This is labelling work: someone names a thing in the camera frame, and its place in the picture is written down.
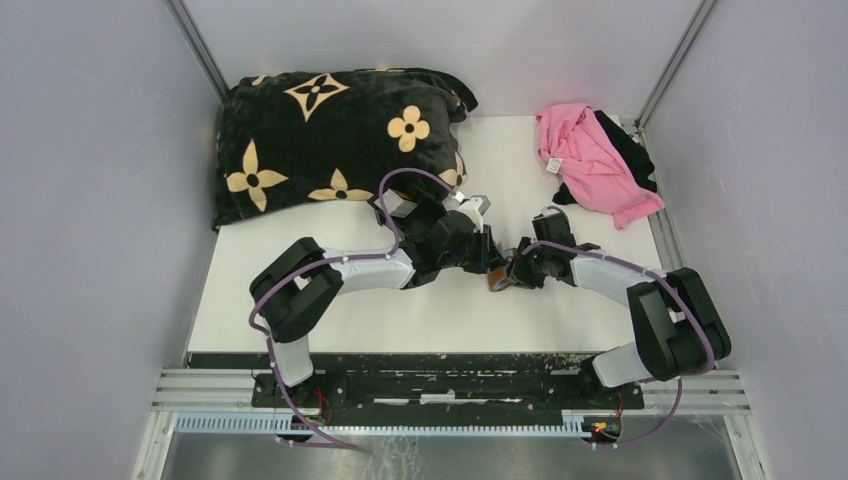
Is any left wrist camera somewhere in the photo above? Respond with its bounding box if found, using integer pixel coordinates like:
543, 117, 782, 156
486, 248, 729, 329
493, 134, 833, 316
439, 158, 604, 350
456, 195, 491, 231

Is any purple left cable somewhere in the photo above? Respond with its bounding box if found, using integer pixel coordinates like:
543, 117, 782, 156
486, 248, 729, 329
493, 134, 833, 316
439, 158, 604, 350
248, 167, 465, 452

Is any white card stack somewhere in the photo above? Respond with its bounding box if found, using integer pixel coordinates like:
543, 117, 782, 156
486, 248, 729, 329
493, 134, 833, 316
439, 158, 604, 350
381, 189, 418, 218

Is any white slotted cable duct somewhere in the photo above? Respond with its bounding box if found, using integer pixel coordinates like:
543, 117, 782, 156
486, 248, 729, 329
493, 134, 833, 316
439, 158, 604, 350
174, 412, 590, 439

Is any black floral plush pillow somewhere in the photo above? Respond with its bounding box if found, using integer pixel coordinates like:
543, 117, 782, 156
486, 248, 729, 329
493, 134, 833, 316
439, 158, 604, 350
212, 68, 478, 228

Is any black cloth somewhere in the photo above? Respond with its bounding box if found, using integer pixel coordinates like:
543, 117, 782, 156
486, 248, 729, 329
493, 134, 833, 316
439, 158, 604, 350
552, 109, 658, 214

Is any brown leather card holder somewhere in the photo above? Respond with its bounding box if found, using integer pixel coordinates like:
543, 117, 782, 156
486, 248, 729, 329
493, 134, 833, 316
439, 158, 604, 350
486, 248, 516, 292

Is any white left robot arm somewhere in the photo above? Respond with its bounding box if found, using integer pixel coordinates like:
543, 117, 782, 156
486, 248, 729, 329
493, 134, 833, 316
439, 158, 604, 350
249, 211, 506, 407

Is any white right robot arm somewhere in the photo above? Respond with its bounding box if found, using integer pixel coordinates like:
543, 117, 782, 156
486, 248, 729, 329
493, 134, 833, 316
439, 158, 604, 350
507, 211, 732, 408

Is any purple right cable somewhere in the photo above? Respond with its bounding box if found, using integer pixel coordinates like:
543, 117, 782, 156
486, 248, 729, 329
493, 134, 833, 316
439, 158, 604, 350
519, 205, 718, 449

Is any purple cable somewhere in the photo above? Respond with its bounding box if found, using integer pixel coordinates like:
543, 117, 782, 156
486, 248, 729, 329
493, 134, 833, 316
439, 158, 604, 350
248, 167, 465, 452
519, 205, 718, 449

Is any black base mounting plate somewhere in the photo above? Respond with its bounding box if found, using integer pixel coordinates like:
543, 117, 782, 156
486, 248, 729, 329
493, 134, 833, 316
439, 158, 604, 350
188, 353, 646, 427

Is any pink cloth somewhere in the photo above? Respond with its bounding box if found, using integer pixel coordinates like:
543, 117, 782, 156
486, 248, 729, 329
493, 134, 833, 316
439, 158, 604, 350
536, 103, 665, 230

